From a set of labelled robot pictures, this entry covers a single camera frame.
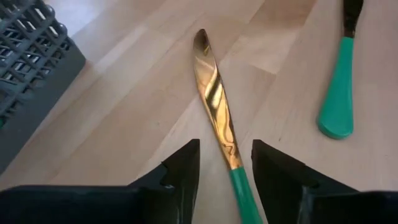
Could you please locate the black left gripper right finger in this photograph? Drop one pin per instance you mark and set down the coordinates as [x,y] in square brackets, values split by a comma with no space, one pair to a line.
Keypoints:
[311,205]

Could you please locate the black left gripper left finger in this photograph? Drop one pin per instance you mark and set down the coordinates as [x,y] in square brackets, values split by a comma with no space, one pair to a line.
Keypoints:
[93,205]

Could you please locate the grey mesh silverware caddy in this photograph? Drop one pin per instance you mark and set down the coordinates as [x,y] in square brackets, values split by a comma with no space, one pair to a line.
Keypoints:
[31,102]

